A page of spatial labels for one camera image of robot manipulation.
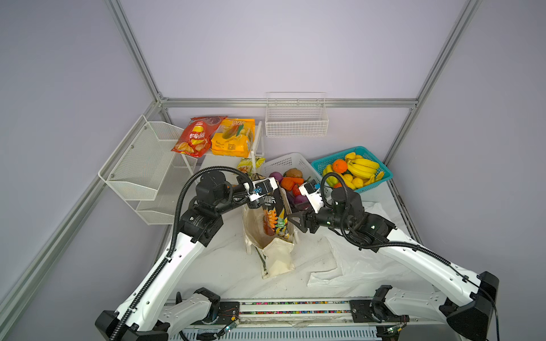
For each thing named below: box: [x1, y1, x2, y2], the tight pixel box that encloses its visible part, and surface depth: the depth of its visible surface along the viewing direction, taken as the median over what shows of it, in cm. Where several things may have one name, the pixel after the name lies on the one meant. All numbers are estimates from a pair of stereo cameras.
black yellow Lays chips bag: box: [261, 187, 290, 240], surface depth 67 cm
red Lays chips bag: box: [171, 115, 228, 158], surface depth 80 cm
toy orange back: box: [332, 158, 348, 174], surface depth 106 cm
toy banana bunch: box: [345, 152, 380, 180], surface depth 106 cm
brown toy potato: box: [282, 167, 303, 179], surface depth 113 cm
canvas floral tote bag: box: [243, 186, 300, 280], surface depth 75 cm
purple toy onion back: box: [268, 171, 283, 183], surface depth 110 cm
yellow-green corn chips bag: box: [237, 157, 266, 176], surface depth 95 cm
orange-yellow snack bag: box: [211, 117, 256, 158], surface depth 77 cm
